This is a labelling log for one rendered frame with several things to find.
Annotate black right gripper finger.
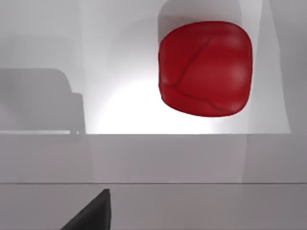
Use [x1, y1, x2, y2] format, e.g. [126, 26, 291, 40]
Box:
[59, 188, 112, 230]

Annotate red rounded block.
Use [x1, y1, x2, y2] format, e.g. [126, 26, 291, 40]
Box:
[157, 21, 253, 118]

